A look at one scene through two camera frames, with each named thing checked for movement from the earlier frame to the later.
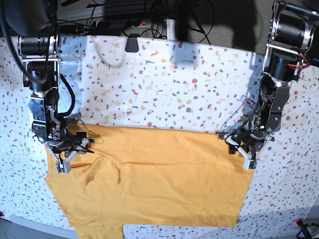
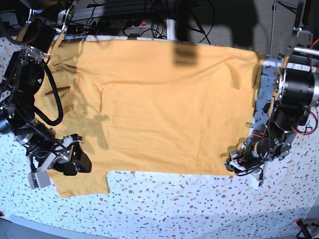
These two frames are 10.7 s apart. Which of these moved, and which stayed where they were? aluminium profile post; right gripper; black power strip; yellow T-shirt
Moved: yellow T-shirt
Stayed: black power strip; right gripper; aluminium profile post
